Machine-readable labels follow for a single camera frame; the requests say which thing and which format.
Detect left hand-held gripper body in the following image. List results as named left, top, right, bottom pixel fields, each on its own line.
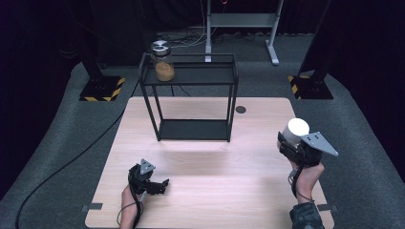
left=128, top=158, right=157, bottom=196

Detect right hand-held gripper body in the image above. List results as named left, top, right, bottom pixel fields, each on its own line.
left=279, top=131, right=339, bottom=169

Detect jar with white lid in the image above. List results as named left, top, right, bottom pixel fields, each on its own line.
left=281, top=117, right=310, bottom=146

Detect black metal two-tier rack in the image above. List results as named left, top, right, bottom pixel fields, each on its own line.
left=139, top=52, right=240, bottom=143

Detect glass jar with metal lid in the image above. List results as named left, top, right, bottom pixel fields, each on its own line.
left=150, top=40, right=176, bottom=82

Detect person's left hand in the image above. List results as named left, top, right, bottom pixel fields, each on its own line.
left=120, top=184, right=149, bottom=213

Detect person's right hand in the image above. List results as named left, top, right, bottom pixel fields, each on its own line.
left=288, top=160, right=326, bottom=203

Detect grey tape strip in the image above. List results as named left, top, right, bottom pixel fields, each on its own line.
left=318, top=203, right=339, bottom=213
left=80, top=202, right=104, bottom=213

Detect black stand with striped base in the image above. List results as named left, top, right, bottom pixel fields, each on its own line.
left=79, top=60, right=126, bottom=103
left=288, top=0, right=334, bottom=100

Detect long black floor cable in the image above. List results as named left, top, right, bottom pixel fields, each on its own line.
left=13, top=79, right=141, bottom=229

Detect grey metal stand frame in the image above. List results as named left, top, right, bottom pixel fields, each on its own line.
left=204, top=0, right=286, bottom=67

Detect tangled floor cables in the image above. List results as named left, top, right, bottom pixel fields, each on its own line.
left=168, top=29, right=260, bottom=52

